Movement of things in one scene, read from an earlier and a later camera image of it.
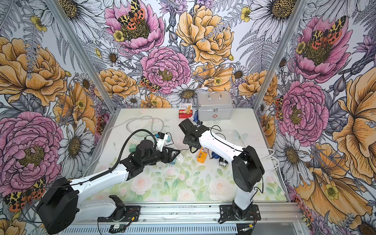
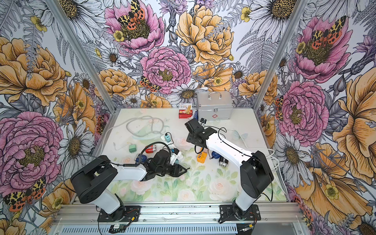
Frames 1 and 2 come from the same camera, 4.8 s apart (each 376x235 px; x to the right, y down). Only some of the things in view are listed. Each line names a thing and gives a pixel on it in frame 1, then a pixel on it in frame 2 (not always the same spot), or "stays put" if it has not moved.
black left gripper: x=169 y=159 to x=176 y=169
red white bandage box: x=185 y=110 stays put
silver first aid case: x=214 y=105 stays put
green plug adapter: x=132 y=148 stays put
